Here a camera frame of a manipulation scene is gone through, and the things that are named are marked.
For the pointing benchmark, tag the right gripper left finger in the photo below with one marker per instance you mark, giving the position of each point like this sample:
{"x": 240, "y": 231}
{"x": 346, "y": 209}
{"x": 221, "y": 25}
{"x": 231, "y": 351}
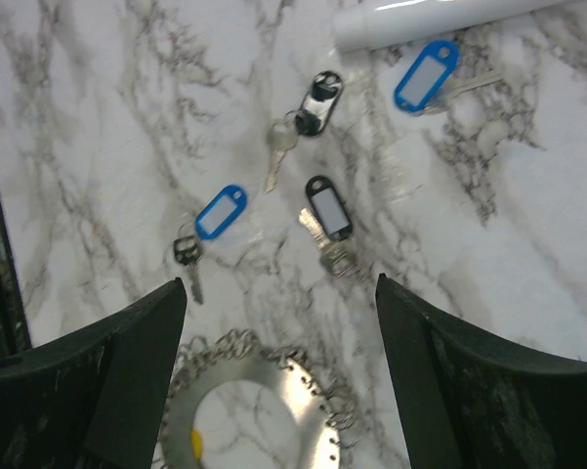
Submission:
{"x": 94, "y": 398}

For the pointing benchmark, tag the blue tag key by microphone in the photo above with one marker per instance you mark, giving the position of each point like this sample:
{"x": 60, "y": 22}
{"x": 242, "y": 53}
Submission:
{"x": 428, "y": 86}

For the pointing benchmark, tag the black white tag key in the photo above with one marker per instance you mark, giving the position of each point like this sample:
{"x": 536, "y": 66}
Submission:
{"x": 330, "y": 225}

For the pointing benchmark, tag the white microphone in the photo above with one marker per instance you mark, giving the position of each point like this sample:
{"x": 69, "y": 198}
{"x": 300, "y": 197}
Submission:
{"x": 374, "y": 25}

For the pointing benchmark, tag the blue tag key front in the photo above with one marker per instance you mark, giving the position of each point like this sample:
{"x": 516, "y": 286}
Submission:
{"x": 210, "y": 223}

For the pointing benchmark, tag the yellow tag key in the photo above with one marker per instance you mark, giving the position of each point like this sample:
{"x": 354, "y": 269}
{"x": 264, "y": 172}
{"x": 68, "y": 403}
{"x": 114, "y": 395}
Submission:
{"x": 196, "y": 444}

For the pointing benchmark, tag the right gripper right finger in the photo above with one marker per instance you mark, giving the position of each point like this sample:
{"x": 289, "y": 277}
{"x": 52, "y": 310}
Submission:
{"x": 468, "y": 398}

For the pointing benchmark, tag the black glossy tag key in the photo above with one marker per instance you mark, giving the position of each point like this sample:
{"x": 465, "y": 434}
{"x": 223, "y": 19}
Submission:
{"x": 309, "y": 119}

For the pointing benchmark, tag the metal keyring disc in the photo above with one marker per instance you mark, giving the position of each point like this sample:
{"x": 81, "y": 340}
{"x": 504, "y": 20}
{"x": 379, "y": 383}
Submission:
{"x": 255, "y": 406}

